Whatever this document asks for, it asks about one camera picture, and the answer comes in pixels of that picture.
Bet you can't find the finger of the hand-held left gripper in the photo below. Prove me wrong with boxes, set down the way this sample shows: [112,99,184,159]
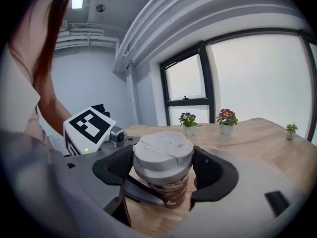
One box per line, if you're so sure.
[123,174,165,206]

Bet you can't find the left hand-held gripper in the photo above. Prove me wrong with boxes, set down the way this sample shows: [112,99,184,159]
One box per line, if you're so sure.
[63,108,142,157]

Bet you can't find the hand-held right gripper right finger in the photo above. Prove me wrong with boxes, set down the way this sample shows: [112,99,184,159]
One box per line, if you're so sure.
[158,145,307,238]

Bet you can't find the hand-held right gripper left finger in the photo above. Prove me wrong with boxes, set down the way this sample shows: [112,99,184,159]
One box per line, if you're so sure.
[14,144,139,238]

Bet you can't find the white plastic coffee cup lid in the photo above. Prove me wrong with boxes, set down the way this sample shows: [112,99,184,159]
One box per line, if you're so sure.
[132,130,195,182]

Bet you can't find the person's left forearm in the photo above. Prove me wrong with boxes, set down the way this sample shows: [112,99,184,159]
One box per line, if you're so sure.
[37,75,73,138]

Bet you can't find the black mesh office chair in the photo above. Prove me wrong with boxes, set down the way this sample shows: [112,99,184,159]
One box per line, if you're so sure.
[90,104,111,120]

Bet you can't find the purple flower potted plant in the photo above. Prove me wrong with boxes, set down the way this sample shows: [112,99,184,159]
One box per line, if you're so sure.
[178,112,198,137]

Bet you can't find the pink flower potted plant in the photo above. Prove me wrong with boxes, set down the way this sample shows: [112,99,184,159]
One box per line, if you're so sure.
[215,108,239,136]

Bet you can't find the small green potted plant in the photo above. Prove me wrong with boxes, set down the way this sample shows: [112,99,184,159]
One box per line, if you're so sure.
[285,123,299,141]

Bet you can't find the black framed casement window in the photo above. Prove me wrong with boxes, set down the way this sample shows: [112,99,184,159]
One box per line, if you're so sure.
[159,41,220,127]

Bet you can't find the person's light pink top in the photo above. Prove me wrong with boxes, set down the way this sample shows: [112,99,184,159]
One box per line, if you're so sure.
[0,0,58,156]

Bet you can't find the narrow black framed window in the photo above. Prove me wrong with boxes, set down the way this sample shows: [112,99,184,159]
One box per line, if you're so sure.
[298,30,317,146]

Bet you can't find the white vertical wall pipe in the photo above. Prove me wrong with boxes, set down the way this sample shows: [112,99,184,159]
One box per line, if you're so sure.
[126,62,140,126]

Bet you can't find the white horizontal wall pipes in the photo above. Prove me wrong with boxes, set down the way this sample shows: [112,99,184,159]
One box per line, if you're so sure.
[55,27,120,50]

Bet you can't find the white ceiling duct bundle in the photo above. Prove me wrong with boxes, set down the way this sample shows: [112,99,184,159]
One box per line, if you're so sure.
[112,0,306,73]

